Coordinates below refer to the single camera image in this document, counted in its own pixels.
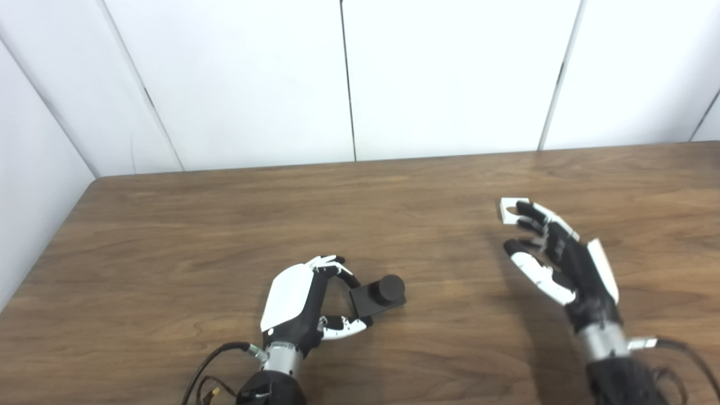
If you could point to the black peg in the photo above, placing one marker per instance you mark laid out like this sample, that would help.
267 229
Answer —
377 295

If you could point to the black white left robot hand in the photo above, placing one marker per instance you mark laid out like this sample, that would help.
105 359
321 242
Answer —
289 298

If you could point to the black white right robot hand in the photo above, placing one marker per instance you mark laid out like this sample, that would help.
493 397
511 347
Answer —
585 275

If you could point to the white square piece with hole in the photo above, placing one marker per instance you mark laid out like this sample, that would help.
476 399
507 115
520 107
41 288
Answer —
506 218

